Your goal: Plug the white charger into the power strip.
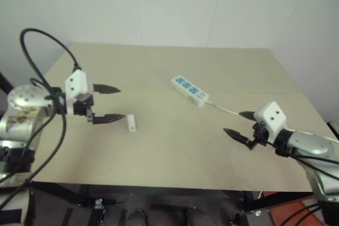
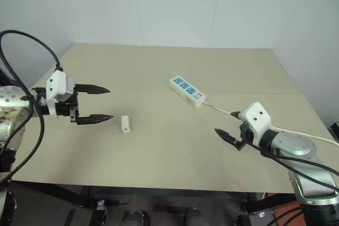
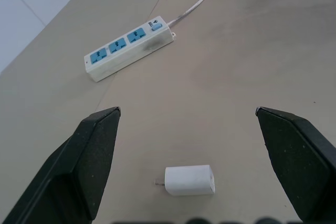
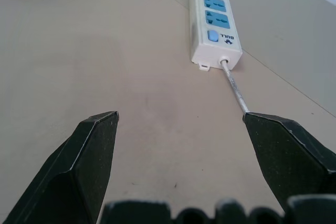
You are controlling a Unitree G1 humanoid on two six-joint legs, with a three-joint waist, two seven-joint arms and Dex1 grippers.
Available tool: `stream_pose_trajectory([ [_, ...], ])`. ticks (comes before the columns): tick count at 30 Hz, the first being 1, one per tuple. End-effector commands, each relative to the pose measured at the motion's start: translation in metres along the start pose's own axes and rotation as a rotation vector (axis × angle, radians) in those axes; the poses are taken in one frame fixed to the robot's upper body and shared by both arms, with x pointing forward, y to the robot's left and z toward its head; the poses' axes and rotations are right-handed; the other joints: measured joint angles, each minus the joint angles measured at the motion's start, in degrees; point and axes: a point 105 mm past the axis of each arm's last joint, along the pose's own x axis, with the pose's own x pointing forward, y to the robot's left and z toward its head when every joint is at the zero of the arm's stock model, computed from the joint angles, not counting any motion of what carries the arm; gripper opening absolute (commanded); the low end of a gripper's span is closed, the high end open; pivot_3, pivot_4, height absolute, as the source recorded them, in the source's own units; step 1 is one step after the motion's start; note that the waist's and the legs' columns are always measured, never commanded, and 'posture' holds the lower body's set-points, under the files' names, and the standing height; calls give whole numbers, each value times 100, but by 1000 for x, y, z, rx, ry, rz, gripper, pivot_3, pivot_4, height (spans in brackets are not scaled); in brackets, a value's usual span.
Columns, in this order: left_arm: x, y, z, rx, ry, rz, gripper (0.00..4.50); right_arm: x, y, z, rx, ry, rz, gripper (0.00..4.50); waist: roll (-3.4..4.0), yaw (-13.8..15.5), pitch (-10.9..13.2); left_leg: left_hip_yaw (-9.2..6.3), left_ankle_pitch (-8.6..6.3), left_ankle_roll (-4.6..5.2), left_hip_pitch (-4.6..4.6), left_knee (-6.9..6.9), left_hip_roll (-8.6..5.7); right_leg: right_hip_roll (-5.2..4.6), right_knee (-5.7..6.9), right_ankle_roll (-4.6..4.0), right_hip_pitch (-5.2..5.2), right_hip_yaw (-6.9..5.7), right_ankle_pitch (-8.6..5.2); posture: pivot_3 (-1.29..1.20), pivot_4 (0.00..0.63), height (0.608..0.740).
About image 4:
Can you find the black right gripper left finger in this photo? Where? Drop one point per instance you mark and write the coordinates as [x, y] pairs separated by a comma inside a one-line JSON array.
[[68, 171]]

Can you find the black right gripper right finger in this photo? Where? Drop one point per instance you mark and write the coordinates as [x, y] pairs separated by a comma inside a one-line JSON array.
[[288, 155]]

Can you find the white power strip blue sockets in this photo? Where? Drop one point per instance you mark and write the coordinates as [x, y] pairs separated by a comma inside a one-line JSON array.
[[213, 26]]

